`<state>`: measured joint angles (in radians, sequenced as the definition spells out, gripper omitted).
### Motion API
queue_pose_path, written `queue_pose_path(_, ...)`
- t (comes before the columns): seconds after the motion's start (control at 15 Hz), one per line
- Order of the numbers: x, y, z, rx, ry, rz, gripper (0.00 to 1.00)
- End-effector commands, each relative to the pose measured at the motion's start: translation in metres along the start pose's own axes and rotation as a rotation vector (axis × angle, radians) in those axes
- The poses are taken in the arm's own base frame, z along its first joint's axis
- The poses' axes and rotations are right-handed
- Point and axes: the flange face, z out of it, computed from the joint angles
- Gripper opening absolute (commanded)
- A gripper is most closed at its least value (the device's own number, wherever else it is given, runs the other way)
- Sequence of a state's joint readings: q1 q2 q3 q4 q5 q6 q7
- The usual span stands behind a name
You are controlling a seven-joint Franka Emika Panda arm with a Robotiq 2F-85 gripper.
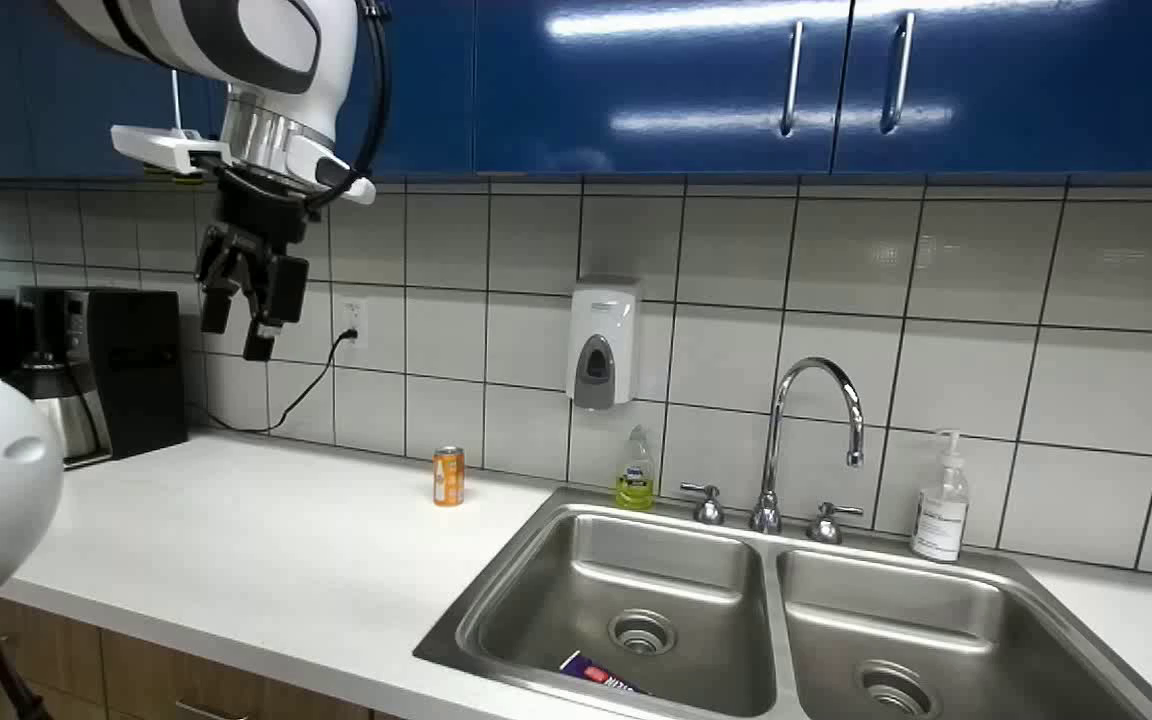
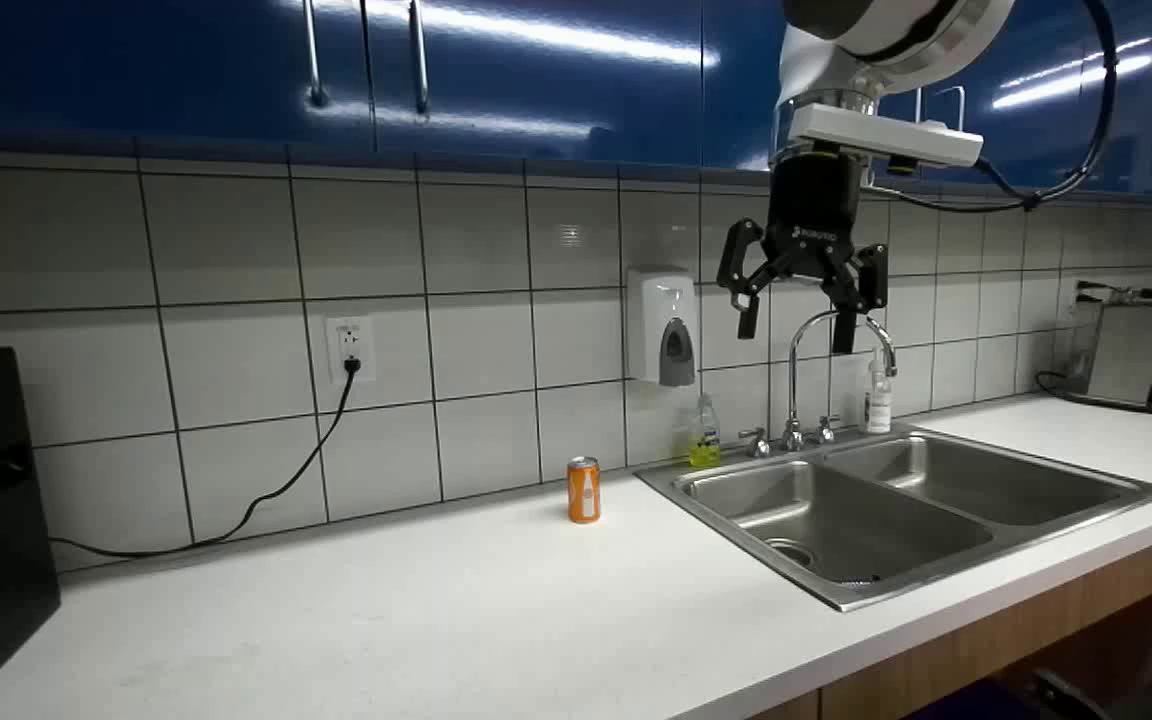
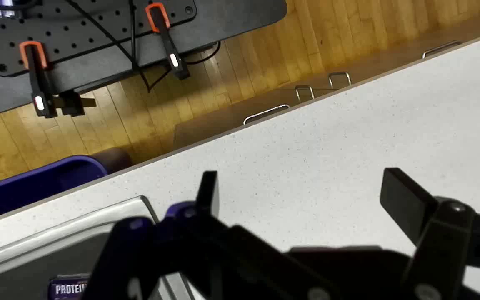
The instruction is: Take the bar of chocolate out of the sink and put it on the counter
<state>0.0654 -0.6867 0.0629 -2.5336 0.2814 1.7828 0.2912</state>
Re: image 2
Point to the white wall soap dispenser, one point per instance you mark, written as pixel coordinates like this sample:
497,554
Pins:
658,325

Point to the stainless steel double sink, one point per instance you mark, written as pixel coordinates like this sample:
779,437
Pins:
1001,486

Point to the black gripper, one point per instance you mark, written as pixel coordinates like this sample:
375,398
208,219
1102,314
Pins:
815,213

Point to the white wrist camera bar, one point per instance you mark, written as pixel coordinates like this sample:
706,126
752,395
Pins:
882,134

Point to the silver coffee machine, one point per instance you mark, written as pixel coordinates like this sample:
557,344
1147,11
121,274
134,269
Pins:
1136,344

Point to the small white bottle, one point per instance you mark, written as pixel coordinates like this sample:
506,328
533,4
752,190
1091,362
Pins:
876,404

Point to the orange soda can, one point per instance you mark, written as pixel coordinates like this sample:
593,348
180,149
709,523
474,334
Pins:
580,490

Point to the white wall power outlet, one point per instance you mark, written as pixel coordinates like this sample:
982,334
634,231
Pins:
348,339

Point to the chrome sink faucet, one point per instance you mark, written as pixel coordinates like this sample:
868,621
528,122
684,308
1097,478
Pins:
793,387

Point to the blue glossy cabinet door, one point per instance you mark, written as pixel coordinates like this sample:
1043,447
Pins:
1058,122
139,66
742,81
548,81

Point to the wooden lower cabinet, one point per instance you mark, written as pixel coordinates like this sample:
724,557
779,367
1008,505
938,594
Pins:
1001,626

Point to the green dish soap bottle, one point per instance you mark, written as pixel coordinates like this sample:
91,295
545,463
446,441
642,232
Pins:
701,447

